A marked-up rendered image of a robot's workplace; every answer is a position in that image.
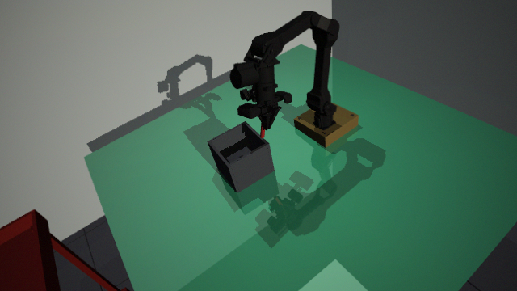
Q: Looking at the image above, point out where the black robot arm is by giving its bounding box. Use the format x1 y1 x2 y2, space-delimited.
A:
229 11 339 130

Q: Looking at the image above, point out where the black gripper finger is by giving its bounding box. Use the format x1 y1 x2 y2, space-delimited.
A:
258 111 271 130
267 106 281 129

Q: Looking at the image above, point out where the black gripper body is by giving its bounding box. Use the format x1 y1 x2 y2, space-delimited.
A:
237 81 292 119

